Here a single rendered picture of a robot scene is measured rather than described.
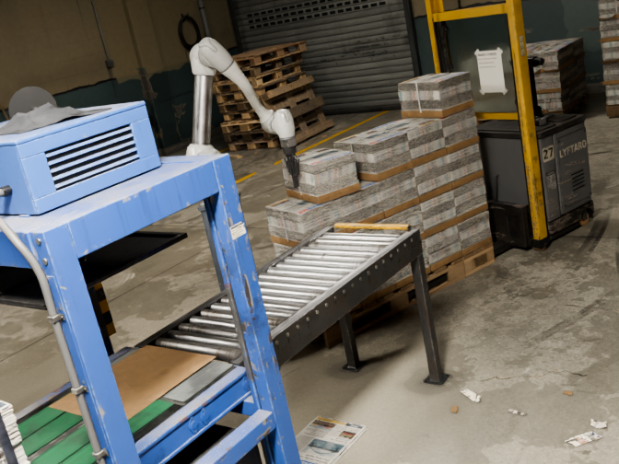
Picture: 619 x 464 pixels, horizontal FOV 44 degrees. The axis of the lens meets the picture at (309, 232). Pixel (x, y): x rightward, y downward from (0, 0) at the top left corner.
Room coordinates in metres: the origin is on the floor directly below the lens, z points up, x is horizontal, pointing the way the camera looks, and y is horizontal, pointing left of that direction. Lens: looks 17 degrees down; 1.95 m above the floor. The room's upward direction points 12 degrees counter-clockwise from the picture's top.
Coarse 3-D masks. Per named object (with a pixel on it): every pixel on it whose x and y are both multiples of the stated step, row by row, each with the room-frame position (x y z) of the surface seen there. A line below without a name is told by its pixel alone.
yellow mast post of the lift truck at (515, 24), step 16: (512, 0) 4.80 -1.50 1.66; (512, 16) 4.80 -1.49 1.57; (512, 32) 4.81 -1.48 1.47; (512, 48) 4.82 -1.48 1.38; (512, 64) 4.86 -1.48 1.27; (528, 64) 4.84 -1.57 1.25; (528, 80) 4.83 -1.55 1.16; (528, 96) 4.82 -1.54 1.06; (528, 112) 4.81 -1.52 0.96; (528, 128) 4.80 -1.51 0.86; (528, 144) 4.80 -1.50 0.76; (528, 160) 4.81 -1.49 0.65; (528, 176) 4.82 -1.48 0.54; (528, 192) 4.86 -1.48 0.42; (544, 224) 4.83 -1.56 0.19
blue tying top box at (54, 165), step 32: (64, 128) 2.07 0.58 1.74; (96, 128) 2.15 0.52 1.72; (128, 128) 2.23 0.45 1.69; (0, 160) 2.01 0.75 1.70; (32, 160) 1.98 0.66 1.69; (64, 160) 2.06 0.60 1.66; (96, 160) 2.13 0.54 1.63; (128, 160) 2.21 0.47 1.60; (32, 192) 1.95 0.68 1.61; (64, 192) 2.03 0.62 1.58
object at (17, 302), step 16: (128, 240) 2.43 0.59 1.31; (144, 240) 2.39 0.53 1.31; (160, 240) 2.35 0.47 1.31; (176, 240) 2.31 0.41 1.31; (96, 256) 2.32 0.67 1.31; (112, 256) 2.28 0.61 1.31; (128, 256) 2.25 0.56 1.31; (144, 256) 2.21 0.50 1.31; (0, 272) 2.37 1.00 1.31; (16, 272) 2.33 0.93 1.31; (32, 272) 2.29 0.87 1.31; (96, 272) 2.15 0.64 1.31; (112, 272) 2.11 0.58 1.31; (0, 288) 2.19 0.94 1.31; (16, 288) 2.16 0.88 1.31; (32, 288) 2.12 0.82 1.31; (16, 304) 2.01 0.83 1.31; (32, 304) 1.96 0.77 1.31
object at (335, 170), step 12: (324, 156) 4.30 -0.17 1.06; (336, 156) 4.23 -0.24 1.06; (348, 156) 4.22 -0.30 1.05; (300, 168) 4.24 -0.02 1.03; (312, 168) 4.12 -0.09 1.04; (324, 168) 4.15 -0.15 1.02; (336, 168) 4.19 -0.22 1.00; (348, 168) 4.22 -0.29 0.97; (312, 180) 4.14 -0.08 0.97; (324, 180) 4.15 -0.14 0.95; (336, 180) 4.18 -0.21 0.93; (348, 180) 4.22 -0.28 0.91; (312, 192) 4.16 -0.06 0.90; (324, 192) 4.14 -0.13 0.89
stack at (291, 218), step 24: (432, 168) 4.59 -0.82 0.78; (360, 192) 4.27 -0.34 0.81; (384, 192) 4.37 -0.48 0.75; (408, 192) 4.47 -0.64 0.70; (288, 216) 4.14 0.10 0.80; (312, 216) 4.08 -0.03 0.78; (336, 216) 4.16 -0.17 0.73; (360, 216) 4.26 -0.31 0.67; (408, 216) 4.44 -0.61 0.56; (432, 216) 4.55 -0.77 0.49; (432, 240) 4.53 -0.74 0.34; (456, 240) 4.64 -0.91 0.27; (408, 264) 4.41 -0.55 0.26; (456, 264) 4.62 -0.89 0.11; (408, 288) 4.39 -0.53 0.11; (360, 312) 4.18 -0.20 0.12; (336, 336) 4.07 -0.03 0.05
